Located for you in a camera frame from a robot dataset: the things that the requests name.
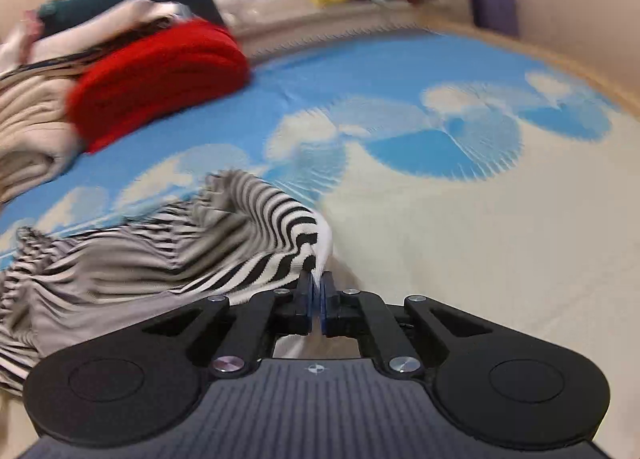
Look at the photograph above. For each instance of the blue patterned bed sheet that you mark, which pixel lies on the blue patterned bed sheet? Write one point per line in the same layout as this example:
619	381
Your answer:
444	166

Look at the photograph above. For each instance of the white folded clothes stack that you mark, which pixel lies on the white folded clothes stack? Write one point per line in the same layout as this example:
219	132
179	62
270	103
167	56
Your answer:
122	18

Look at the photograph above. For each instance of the purple box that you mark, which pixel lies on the purple box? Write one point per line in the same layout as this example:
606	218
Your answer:
498	16

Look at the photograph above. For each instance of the red folded blanket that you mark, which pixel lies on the red folded blanket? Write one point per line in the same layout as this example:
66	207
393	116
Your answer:
180	67

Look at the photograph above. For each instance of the cream folded blanket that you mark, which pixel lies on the cream folded blanket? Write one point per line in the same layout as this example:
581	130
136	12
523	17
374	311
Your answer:
38	142

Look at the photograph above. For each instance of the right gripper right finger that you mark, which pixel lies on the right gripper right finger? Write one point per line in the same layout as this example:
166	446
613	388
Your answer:
384	333

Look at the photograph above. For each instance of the black white striped hoodie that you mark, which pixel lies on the black white striped hoodie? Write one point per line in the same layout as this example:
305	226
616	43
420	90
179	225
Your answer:
236	237

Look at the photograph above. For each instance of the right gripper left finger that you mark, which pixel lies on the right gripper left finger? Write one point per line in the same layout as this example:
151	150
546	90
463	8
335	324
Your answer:
241	336

